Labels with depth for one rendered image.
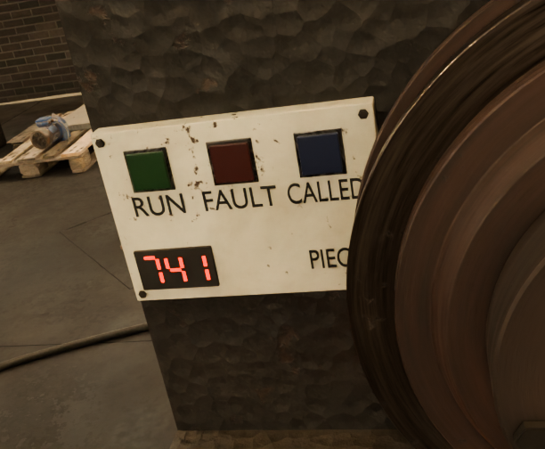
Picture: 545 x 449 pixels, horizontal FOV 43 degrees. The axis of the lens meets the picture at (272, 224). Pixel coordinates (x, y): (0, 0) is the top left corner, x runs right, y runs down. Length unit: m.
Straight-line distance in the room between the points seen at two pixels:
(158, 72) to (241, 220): 0.15
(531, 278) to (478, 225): 0.05
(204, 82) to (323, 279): 0.21
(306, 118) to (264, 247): 0.13
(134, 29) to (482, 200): 0.34
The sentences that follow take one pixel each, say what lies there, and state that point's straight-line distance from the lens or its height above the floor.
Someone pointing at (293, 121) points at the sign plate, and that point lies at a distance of 0.61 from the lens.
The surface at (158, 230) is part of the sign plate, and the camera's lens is 0.68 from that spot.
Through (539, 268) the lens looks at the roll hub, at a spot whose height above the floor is 1.20.
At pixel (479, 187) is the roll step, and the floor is 1.22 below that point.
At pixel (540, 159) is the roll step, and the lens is 0.44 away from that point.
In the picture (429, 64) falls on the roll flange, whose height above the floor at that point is 1.28.
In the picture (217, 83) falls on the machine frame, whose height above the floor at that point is 1.27.
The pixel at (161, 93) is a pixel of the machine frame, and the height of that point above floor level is 1.26.
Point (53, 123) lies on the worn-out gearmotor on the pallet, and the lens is 5.21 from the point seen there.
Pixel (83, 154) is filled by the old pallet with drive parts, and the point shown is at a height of 0.11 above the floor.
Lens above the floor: 1.40
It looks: 24 degrees down
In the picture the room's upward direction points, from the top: 11 degrees counter-clockwise
